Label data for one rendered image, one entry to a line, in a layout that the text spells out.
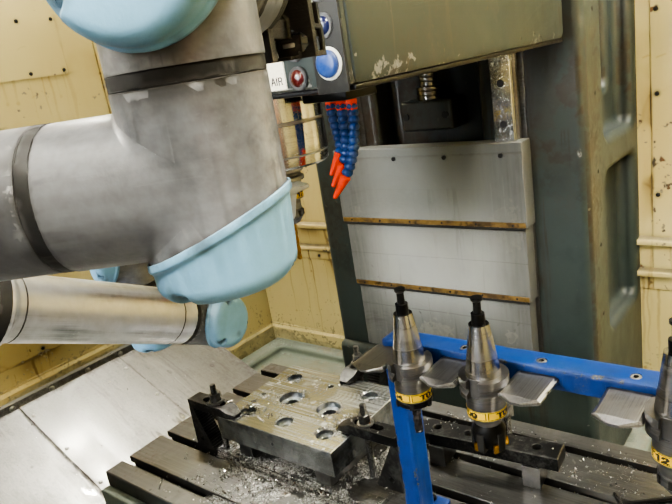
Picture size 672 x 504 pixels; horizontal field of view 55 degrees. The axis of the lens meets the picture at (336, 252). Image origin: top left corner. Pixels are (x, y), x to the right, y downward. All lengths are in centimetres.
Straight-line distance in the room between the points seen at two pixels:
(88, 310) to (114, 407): 122
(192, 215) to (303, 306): 213
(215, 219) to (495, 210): 113
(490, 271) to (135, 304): 85
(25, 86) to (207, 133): 170
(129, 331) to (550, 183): 89
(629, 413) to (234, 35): 61
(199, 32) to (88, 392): 179
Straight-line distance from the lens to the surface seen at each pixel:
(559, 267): 143
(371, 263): 161
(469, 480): 121
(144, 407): 198
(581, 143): 134
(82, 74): 206
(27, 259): 34
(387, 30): 78
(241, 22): 30
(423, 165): 144
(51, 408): 200
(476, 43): 98
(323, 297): 233
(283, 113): 101
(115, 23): 27
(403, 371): 87
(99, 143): 31
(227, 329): 90
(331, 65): 73
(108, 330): 80
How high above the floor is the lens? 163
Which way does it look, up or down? 17 degrees down
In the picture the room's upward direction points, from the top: 9 degrees counter-clockwise
